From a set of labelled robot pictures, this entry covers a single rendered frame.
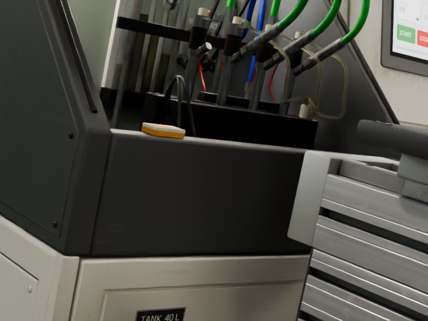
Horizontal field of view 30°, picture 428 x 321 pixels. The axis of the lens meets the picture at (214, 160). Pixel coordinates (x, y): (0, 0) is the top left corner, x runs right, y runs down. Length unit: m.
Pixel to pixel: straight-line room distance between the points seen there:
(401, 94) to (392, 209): 1.05
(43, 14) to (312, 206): 0.49
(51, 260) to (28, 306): 0.08
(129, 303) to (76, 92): 0.29
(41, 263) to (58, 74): 0.24
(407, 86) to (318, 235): 1.04
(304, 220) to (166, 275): 0.35
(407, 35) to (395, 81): 0.11
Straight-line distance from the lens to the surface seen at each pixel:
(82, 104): 0.99
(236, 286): 1.20
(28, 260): 1.08
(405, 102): 1.78
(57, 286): 1.01
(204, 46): 1.35
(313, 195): 0.79
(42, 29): 1.09
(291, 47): 1.42
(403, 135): 0.68
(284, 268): 1.26
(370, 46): 1.70
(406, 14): 1.80
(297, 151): 1.21
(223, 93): 1.42
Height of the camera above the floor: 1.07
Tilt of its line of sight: 8 degrees down
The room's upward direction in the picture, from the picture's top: 11 degrees clockwise
